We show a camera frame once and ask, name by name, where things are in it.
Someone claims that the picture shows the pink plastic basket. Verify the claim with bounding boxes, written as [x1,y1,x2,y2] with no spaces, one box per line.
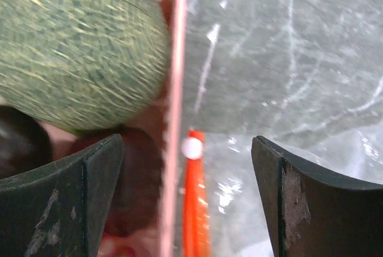
[38,0,190,257]

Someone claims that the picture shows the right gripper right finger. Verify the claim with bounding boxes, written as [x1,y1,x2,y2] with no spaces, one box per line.
[251,136,382,257]

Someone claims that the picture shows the clear bag orange zipper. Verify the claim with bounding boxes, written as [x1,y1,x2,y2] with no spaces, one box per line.
[182,124,382,256]

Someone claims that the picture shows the green netted melon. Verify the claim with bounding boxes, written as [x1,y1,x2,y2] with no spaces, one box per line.
[1,0,171,130]

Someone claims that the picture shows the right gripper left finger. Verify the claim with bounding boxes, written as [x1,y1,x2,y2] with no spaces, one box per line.
[1,134,124,257]

